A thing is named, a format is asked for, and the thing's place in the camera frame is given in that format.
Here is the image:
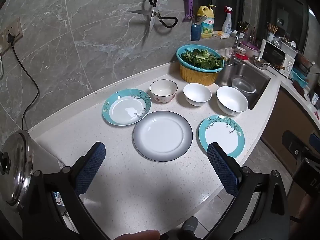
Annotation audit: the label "yellow ribbed basin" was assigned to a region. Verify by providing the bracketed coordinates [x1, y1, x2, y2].
[179, 61, 223, 86]

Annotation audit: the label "red and white bowl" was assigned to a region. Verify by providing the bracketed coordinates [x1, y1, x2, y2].
[235, 46, 249, 60]

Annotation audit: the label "person's left hand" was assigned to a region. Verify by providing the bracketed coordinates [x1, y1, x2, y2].
[117, 230, 161, 240]

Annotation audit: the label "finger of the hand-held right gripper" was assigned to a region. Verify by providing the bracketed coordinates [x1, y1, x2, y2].
[282, 130, 309, 155]
[310, 133, 320, 153]

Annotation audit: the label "steel saucepan with handle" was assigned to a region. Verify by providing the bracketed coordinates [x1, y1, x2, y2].
[252, 56, 285, 70]

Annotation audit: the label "wall power outlet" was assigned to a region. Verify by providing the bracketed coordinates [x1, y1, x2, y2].
[0, 17, 23, 53]

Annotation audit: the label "white microwave oven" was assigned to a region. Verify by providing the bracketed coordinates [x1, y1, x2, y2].
[260, 39, 298, 78]

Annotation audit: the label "large white bowl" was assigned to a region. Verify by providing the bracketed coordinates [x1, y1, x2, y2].
[216, 86, 249, 116]

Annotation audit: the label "clear glass bowl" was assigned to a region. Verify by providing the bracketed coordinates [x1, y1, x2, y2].
[231, 77, 257, 94]

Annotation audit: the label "teal plastic tray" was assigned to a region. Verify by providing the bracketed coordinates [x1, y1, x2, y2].
[291, 67, 309, 87]

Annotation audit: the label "white and yellow sponge pack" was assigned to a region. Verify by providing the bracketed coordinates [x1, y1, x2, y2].
[212, 30, 237, 39]

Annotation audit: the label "purple basin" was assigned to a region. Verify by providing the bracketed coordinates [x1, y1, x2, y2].
[240, 41, 262, 57]

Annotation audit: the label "small potted plant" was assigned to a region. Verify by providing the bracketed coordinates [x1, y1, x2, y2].
[237, 21, 250, 34]

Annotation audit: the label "red floral bowl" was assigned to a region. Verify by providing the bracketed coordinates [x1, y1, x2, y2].
[149, 79, 178, 104]

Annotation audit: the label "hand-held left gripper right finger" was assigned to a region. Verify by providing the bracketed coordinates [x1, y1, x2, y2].
[204, 142, 291, 240]

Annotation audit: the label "chopstick holder with chopsticks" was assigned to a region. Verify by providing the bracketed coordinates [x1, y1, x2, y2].
[265, 22, 279, 42]

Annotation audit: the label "green leafy vegetables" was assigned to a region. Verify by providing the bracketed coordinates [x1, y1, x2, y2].
[180, 49, 224, 69]

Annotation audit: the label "wall switch panel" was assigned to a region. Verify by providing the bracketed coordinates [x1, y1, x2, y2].
[276, 7, 288, 25]

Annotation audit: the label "small white bowl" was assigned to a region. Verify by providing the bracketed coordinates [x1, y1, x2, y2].
[183, 83, 212, 107]

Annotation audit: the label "brown base cabinet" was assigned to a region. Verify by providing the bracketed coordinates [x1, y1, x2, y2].
[260, 87, 320, 175]

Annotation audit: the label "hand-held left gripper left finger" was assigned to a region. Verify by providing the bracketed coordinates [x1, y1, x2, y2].
[22, 141, 110, 240]

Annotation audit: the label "kitchen scissors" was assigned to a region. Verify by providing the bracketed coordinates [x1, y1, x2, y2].
[128, 0, 178, 41]

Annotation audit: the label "teal colander basket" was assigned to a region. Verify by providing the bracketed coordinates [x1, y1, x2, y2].
[176, 45, 225, 73]

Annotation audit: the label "stainless steel sink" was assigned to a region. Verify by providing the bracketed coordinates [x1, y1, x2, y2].
[216, 60, 272, 110]

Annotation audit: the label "grey slipper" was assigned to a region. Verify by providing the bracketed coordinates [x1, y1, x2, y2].
[179, 216, 200, 240]

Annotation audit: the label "yellow dish soap bottle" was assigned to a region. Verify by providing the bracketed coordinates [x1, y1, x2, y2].
[197, 4, 216, 39]

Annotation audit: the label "stainless steel pot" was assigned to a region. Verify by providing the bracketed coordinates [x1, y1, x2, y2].
[0, 129, 64, 207]

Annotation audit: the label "teal floral deep plate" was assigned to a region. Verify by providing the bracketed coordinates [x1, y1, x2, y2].
[102, 89, 152, 126]

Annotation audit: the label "black plug and cable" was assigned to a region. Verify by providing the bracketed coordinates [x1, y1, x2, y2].
[6, 32, 40, 132]

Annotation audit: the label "chrome faucet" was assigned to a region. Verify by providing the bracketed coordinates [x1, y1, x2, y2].
[229, 31, 244, 65]

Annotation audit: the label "white spray bottle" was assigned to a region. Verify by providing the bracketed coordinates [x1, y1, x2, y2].
[222, 6, 234, 34]

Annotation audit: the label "purple peeler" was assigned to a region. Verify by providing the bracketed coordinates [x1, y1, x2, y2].
[182, 0, 195, 22]

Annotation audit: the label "grey-rimmed white plate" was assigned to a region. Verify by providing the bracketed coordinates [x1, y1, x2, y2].
[132, 111, 193, 162]

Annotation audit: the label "blue cup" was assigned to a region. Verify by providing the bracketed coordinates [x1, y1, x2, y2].
[191, 23, 202, 41]

